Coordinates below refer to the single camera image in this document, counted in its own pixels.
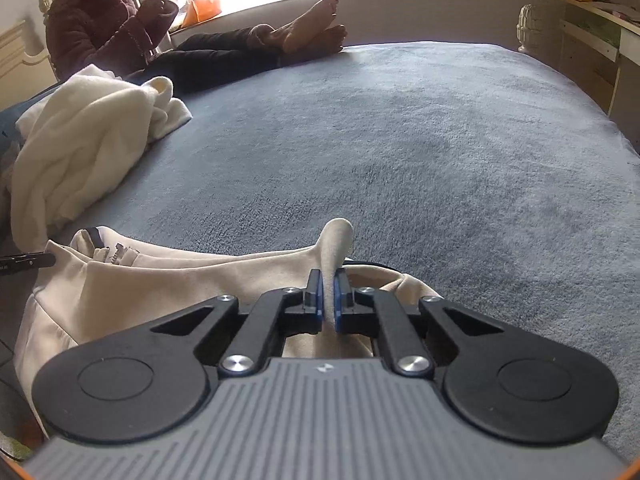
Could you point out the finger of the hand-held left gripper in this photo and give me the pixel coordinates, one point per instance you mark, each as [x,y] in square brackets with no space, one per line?
[27,262]

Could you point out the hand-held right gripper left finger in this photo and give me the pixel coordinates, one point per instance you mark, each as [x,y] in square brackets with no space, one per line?
[313,305]

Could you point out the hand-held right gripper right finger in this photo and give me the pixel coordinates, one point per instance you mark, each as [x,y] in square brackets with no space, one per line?
[342,305]

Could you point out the beige zip jacket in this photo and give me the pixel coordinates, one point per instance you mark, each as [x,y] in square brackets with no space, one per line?
[150,290]

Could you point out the cream fleece garment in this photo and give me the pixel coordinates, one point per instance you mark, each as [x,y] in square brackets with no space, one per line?
[80,145]

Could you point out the bed with blue blanket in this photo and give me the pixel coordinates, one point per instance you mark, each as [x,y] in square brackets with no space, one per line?
[425,160]

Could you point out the cream carved headboard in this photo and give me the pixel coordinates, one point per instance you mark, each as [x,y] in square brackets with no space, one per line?
[20,45]

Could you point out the orange bag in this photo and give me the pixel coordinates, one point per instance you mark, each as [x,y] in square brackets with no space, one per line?
[205,10]

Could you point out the cream bedpost finial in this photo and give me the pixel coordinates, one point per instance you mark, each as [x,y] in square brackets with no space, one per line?
[529,27]

